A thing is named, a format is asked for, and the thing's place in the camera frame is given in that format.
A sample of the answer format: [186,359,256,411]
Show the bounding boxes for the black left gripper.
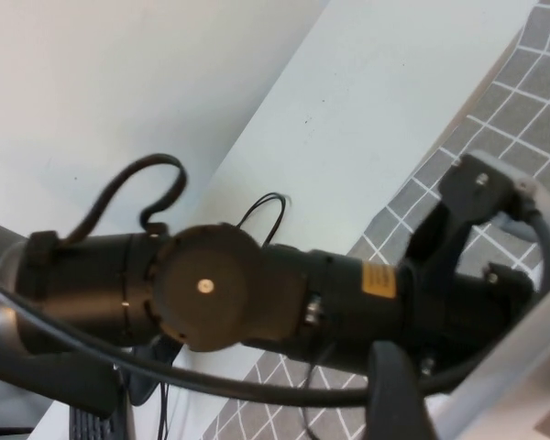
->
[395,262,541,369]

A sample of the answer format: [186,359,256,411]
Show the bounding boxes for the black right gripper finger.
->
[364,340,444,440]

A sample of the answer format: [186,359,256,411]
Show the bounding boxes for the grey white-checked tablecloth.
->
[201,0,550,440]

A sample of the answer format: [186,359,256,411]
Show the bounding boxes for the black ribbed block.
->
[68,398,137,440]

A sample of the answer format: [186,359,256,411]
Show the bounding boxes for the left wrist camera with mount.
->
[405,149,550,276]

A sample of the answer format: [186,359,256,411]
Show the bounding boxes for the black left camera cable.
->
[0,214,550,407]

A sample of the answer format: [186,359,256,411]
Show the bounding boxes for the thin black left arm wire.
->
[236,192,291,247]

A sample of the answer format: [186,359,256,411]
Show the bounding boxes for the black strap loop left arm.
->
[61,152,189,247]

